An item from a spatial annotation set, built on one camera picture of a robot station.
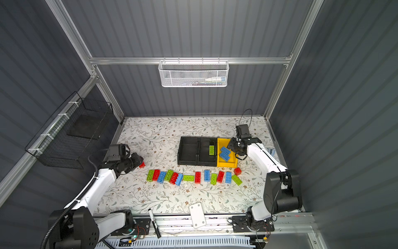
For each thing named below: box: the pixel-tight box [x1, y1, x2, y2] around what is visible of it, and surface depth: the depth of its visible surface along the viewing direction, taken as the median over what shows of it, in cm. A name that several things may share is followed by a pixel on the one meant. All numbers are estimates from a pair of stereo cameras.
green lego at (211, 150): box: [208, 145, 215, 156], surface depth 102 cm
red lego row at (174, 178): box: [169, 172, 179, 186], surface depth 90 cm
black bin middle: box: [197, 136, 218, 167], surface depth 101 cm
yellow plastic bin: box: [216, 137, 239, 169], surface depth 93 cm
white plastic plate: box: [189, 202, 207, 230], surface depth 77 cm
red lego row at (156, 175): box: [152, 169, 161, 182], surface depth 91 cm
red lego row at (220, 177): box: [216, 170, 225, 184], surface depth 91 cm
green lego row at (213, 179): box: [210, 173, 218, 185], surface depth 91 cm
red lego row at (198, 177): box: [194, 171, 202, 184], surface depth 91 cm
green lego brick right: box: [231, 174, 244, 186], surface depth 91 cm
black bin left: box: [177, 136, 199, 166], surface depth 104 cm
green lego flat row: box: [182, 174, 195, 182], surface depth 91 cm
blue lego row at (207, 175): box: [203, 169, 210, 183], surface depth 91 cm
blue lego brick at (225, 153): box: [219, 146, 231, 160], surface depth 100 cm
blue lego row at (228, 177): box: [225, 171, 232, 184], surface depth 91 cm
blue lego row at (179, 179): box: [175, 173, 184, 187], surface depth 88 cm
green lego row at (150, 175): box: [146, 169, 155, 183], surface depth 91 cm
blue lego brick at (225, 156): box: [219, 152, 231, 162], surface depth 98 cm
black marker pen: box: [148, 208, 162, 239], surface depth 75 cm
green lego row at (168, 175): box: [164, 169, 174, 183], surface depth 91 cm
